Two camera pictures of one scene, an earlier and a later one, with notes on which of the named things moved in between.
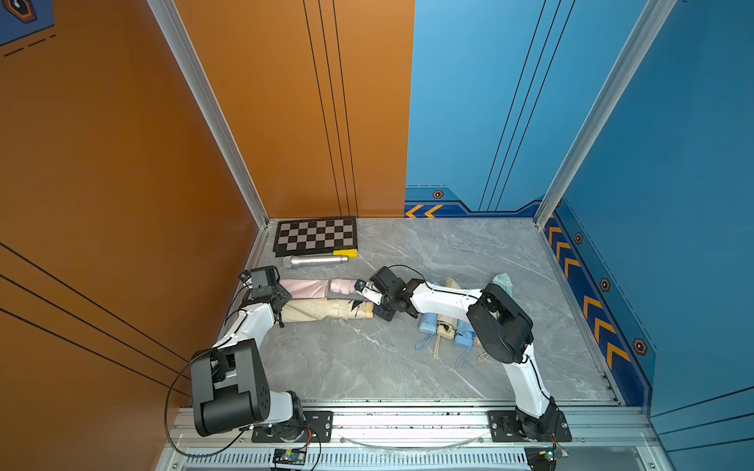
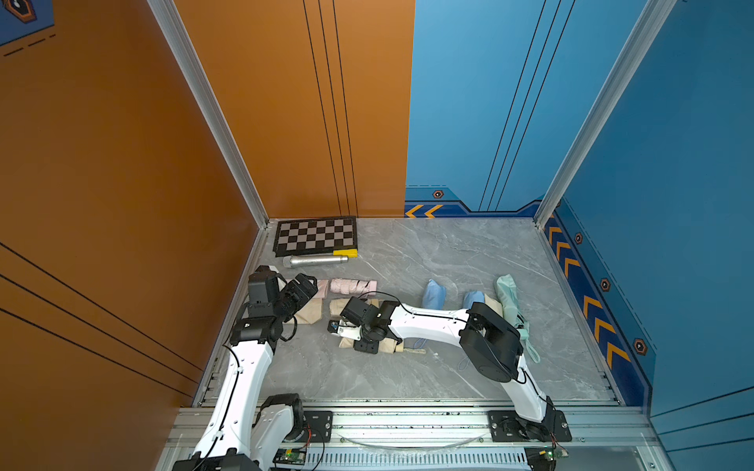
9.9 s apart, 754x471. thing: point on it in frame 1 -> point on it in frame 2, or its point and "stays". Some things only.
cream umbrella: [342, 309] stays
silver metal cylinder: [304, 260] stays
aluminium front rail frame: [603, 438] stays
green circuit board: [291, 455] stays
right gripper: [382, 313] -> [368, 348]
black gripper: [369, 290] -> [345, 329]
